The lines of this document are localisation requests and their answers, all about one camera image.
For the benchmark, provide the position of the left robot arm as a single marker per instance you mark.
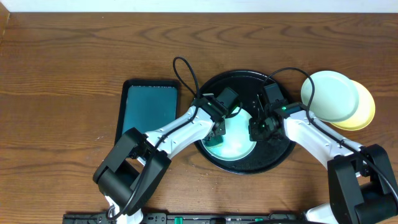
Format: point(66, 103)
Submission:
point(133, 169)

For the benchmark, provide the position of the green yellow sponge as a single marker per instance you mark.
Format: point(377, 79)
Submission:
point(214, 141)

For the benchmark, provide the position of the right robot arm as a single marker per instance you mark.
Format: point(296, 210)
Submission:
point(361, 183)

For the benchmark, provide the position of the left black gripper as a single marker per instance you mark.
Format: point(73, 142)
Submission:
point(216, 134)

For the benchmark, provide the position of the yellow plate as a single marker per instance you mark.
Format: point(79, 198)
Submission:
point(364, 113)

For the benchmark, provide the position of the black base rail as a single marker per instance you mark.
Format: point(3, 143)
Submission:
point(163, 218)

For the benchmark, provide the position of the light blue plate top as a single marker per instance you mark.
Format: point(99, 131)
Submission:
point(236, 143)

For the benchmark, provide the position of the round black tray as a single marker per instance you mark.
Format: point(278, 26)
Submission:
point(266, 155)

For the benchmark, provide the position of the light blue plate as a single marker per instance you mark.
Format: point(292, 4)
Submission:
point(236, 143)
point(332, 96)

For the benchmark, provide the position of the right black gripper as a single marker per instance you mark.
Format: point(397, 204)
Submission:
point(255, 134)

